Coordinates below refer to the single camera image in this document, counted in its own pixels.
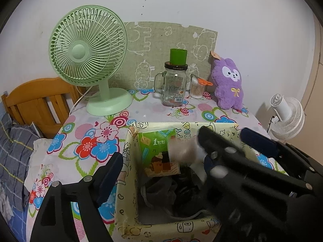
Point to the grey cloth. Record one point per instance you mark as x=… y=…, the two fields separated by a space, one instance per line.
x=159 y=189

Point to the green desk fan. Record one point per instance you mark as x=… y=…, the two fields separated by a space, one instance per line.
x=78 y=51

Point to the wooden bed headboard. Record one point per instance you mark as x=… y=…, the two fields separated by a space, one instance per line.
x=32 y=100

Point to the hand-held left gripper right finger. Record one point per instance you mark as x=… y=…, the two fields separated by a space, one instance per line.
x=209 y=165

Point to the orange scissors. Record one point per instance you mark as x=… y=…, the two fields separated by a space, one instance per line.
x=204 y=82

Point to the blue bedsheet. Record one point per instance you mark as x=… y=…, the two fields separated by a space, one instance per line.
x=19 y=224

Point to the green plastic cup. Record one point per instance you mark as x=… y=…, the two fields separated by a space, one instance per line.
x=178 y=56

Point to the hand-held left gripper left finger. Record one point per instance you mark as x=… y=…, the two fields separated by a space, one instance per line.
x=108 y=179

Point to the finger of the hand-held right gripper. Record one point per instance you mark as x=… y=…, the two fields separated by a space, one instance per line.
x=257 y=141
x=219 y=143

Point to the beige animal print board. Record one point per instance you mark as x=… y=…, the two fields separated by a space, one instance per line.
x=156 y=42

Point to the floral tablecloth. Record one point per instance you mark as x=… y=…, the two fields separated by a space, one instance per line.
x=83 y=136

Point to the green printed packet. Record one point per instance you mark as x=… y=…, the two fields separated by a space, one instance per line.
x=154 y=153

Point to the black cloth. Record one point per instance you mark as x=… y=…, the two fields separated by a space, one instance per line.
x=186 y=196

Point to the white clip fan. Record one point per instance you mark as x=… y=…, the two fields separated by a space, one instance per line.
x=287 y=121

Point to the cotton swab container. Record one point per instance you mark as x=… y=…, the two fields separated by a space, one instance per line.
x=196 y=90

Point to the purple plush rabbit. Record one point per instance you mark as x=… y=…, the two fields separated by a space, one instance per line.
x=228 y=90

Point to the cartoon print fabric storage box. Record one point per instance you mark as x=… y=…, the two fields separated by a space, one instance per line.
x=128 y=206

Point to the grey plaid bedding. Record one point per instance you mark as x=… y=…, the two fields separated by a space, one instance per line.
x=15 y=156

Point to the glass jar mug black lid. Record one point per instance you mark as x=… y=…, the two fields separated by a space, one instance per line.
x=174 y=88

